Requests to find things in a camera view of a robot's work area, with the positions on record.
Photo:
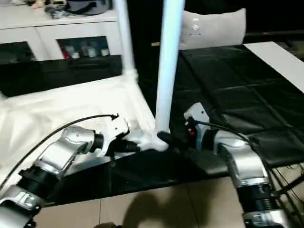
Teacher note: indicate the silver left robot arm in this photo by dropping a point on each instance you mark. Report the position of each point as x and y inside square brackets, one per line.
[57, 161]

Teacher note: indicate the white flat board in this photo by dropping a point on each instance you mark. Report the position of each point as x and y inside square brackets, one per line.
[280, 59]

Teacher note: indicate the white plastic table top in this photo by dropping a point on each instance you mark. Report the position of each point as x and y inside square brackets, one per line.
[61, 109]

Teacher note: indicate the colourful clutter bundle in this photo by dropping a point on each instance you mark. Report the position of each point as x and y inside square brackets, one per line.
[47, 7]

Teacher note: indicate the grey pillow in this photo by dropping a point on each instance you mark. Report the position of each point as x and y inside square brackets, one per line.
[213, 28]

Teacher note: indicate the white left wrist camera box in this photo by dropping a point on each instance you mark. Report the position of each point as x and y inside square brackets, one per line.
[119, 128]

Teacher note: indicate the white plastic table leg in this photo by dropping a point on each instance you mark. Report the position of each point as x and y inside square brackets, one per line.
[169, 61]
[126, 38]

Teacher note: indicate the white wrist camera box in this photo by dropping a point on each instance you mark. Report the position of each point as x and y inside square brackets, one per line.
[195, 115]
[119, 128]

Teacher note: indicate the white sideboard cabinet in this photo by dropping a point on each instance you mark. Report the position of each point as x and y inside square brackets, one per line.
[52, 33]

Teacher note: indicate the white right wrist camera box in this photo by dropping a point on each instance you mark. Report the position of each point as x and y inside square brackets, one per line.
[195, 115]

